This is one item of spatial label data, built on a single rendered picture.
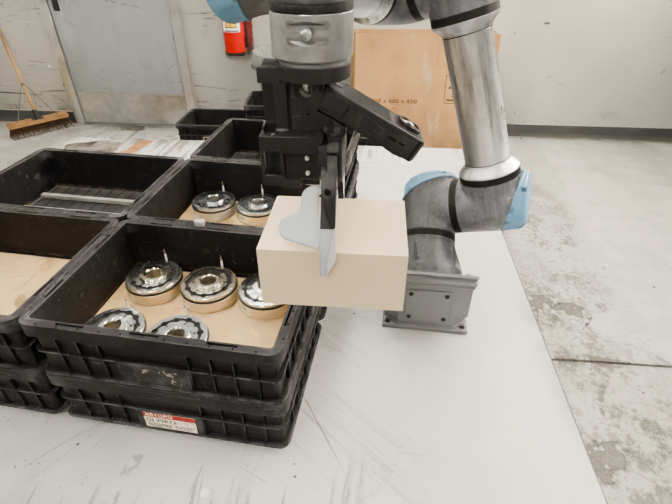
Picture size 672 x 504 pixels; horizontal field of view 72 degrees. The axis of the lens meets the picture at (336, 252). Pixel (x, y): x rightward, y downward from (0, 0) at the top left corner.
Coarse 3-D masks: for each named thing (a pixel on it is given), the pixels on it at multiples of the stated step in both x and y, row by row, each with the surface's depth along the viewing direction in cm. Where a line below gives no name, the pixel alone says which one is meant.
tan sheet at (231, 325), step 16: (112, 304) 86; (160, 304) 86; (176, 304) 86; (160, 320) 82; (208, 320) 82; (224, 320) 82; (240, 320) 82; (256, 320) 82; (272, 320) 82; (224, 336) 79; (240, 336) 79; (256, 336) 79; (272, 336) 79
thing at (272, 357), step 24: (24, 312) 69; (288, 312) 69; (48, 336) 68; (72, 336) 67; (96, 336) 66; (120, 336) 65; (144, 336) 65; (168, 336) 65; (288, 336) 66; (216, 360) 64; (240, 360) 64; (264, 360) 63
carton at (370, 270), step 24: (360, 216) 55; (384, 216) 55; (264, 240) 51; (360, 240) 51; (384, 240) 51; (264, 264) 50; (288, 264) 50; (312, 264) 50; (336, 264) 49; (360, 264) 49; (384, 264) 49; (264, 288) 52; (288, 288) 52; (312, 288) 52; (336, 288) 51; (360, 288) 51; (384, 288) 51
